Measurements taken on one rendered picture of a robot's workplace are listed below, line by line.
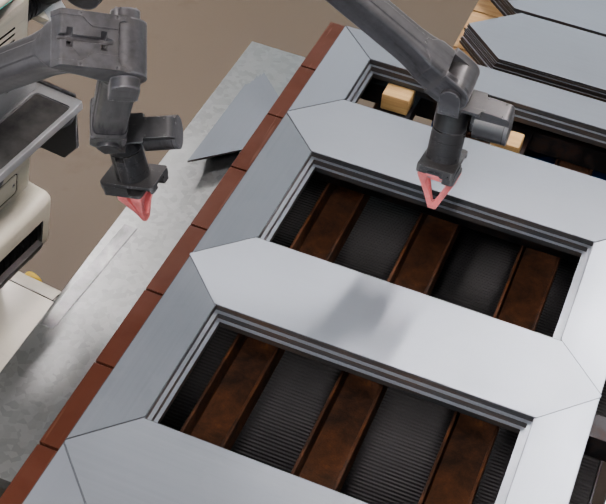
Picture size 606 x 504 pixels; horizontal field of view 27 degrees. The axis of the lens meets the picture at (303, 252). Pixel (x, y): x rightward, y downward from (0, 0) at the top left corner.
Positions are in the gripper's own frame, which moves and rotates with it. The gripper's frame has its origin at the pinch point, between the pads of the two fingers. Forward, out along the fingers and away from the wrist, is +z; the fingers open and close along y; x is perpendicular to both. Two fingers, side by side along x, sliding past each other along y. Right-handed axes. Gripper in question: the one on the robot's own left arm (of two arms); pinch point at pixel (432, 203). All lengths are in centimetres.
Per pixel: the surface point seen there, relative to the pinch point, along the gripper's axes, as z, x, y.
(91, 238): 80, 101, 74
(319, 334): 18.3, 10.4, -21.5
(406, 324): 16.6, -2.2, -13.2
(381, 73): 2, 25, 53
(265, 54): 12, 57, 69
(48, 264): 83, 106, 61
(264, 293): 16.9, 22.3, -17.0
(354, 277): 14.8, 9.5, -6.9
